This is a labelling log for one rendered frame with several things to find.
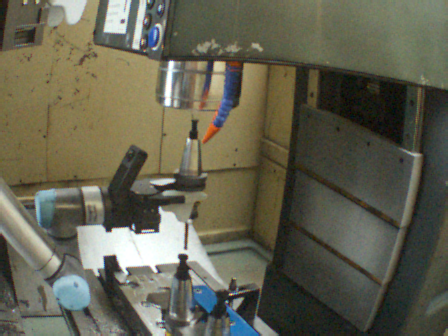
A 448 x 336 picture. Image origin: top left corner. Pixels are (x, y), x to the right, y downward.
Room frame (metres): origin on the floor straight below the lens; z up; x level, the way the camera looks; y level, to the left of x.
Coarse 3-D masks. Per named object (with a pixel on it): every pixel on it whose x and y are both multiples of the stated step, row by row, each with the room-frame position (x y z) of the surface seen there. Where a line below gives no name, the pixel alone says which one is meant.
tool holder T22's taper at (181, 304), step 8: (176, 280) 0.59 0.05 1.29; (184, 280) 0.59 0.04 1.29; (176, 288) 0.59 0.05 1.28; (184, 288) 0.59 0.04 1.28; (192, 288) 0.60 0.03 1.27; (176, 296) 0.59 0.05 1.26; (184, 296) 0.59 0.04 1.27; (192, 296) 0.60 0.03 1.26; (168, 304) 0.60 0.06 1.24; (176, 304) 0.59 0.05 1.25; (184, 304) 0.59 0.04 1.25; (192, 304) 0.59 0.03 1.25; (176, 312) 0.58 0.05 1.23; (184, 312) 0.58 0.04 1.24; (192, 312) 0.59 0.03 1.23
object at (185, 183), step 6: (174, 174) 0.94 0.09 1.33; (180, 174) 0.93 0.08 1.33; (204, 174) 0.95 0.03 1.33; (174, 180) 0.94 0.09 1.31; (180, 180) 0.92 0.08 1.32; (186, 180) 0.91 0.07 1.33; (192, 180) 0.92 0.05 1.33; (198, 180) 0.92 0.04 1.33; (204, 180) 0.93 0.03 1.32; (180, 186) 0.92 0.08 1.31; (186, 186) 0.92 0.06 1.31; (192, 186) 0.92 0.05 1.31; (198, 186) 0.92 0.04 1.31; (204, 186) 0.93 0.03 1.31
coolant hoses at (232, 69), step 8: (232, 64) 0.76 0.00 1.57; (240, 64) 0.76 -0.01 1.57; (264, 64) 0.78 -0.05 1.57; (232, 72) 0.76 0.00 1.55; (224, 80) 0.82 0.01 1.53; (232, 80) 0.75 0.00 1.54; (224, 88) 0.79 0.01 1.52; (232, 88) 0.76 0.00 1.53; (224, 96) 0.76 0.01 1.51; (232, 96) 0.76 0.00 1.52; (224, 104) 0.76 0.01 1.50; (232, 104) 0.76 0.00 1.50; (216, 112) 0.81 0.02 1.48; (224, 112) 0.76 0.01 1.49; (216, 120) 0.77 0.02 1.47; (224, 120) 0.76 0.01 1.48; (208, 128) 0.78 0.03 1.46; (216, 128) 0.77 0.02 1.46; (208, 136) 0.78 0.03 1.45
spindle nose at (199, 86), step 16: (160, 64) 0.91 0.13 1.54; (176, 64) 0.88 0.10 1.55; (192, 64) 0.87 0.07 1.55; (208, 64) 0.87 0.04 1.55; (224, 64) 0.88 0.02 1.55; (160, 80) 0.90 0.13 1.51; (176, 80) 0.87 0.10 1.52; (192, 80) 0.87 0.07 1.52; (208, 80) 0.87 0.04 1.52; (240, 80) 0.92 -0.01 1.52; (160, 96) 0.90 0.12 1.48; (176, 96) 0.87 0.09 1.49; (192, 96) 0.87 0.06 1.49; (208, 96) 0.87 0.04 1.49; (240, 96) 0.93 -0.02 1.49
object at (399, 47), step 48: (192, 0) 0.58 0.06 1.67; (240, 0) 0.61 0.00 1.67; (288, 0) 0.64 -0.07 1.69; (336, 0) 0.69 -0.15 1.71; (384, 0) 0.75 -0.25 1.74; (432, 0) 0.83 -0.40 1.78; (192, 48) 0.58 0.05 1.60; (240, 48) 0.61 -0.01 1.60; (288, 48) 0.65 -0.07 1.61; (336, 48) 0.69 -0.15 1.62; (384, 48) 0.75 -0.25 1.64; (432, 48) 0.83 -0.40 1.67
